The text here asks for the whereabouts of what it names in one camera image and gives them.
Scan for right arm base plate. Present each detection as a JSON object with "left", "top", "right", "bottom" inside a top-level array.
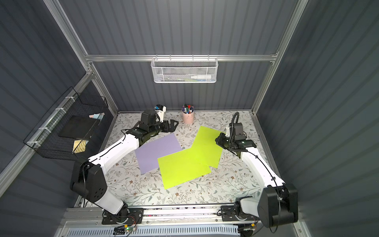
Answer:
[{"left": 217, "top": 205, "right": 260, "bottom": 222}]

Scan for white wire mesh basket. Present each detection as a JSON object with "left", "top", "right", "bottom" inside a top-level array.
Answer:
[{"left": 151, "top": 59, "right": 219, "bottom": 84}]

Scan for yellow sticky note pad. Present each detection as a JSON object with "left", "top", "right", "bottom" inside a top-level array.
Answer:
[{"left": 73, "top": 140, "right": 89, "bottom": 154}]

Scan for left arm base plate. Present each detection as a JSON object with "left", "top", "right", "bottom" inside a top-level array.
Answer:
[{"left": 101, "top": 208, "right": 144, "bottom": 225}]

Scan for black notebook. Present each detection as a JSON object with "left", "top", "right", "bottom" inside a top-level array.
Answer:
[{"left": 58, "top": 116, "right": 100, "bottom": 139}]

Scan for colored markers in cup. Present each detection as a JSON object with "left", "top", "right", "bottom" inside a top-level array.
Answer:
[{"left": 182, "top": 104, "right": 194, "bottom": 114}]

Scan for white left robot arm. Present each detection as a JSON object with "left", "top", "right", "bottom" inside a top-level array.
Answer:
[{"left": 70, "top": 119, "right": 179, "bottom": 218}]

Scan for lime green paper sheet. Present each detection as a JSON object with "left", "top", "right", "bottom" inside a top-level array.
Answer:
[{"left": 158, "top": 148, "right": 211, "bottom": 190}]

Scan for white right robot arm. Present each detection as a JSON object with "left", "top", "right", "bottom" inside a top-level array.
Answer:
[{"left": 215, "top": 133, "right": 299, "bottom": 228}]

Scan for black wire wall basket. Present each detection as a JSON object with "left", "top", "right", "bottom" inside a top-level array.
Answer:
[{"left": 23, "top": 87, "right": 113, "bottom": 161}]

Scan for lavender paper sheet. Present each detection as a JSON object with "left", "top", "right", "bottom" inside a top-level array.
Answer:
[{"left": 135, "top": 133, "right": 182, "bottom": 174}]

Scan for pink pen cup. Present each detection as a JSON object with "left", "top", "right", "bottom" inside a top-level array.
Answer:
[{"left": 182, "top": 112, "right": 194, "bottom": 124}]

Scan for pastel sticky notes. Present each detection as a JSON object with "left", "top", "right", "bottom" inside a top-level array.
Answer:
[{"left": 89, "top": 113, "right": 105, "bottom": 120}]

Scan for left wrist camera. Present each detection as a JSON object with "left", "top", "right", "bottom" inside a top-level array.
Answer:
[{"left": 155, "top": 104, "right": 166, "bottom": 122}]

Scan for aluminium mounting rail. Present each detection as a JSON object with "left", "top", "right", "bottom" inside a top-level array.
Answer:
[{"left": 59, "top": 203, "right": 261, "bottom": 228}]

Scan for white bottle in basket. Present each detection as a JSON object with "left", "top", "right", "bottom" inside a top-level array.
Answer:
[{"left": 191, "top": 75, "right": 212, "bottom": 81}]

